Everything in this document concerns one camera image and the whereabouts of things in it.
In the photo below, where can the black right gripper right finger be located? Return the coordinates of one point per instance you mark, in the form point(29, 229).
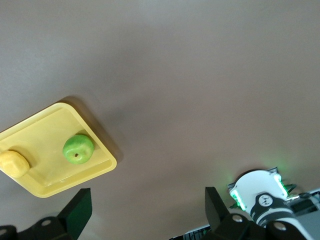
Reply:
point(217, 212)

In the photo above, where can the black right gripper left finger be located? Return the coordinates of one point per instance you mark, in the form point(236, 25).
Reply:
point(77, 212)

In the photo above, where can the green apple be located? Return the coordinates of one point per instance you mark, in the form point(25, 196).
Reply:
point(77, 150)

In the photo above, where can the yellow potato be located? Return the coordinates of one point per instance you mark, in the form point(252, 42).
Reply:
point(13, 163)

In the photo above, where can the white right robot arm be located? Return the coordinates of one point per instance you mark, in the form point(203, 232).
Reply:
point(255, 185)

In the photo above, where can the yellow plastic tray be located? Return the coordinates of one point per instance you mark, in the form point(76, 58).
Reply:
point(45, 130)

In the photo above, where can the brown table mat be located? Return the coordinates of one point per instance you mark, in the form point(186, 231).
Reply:
point(175, 75)

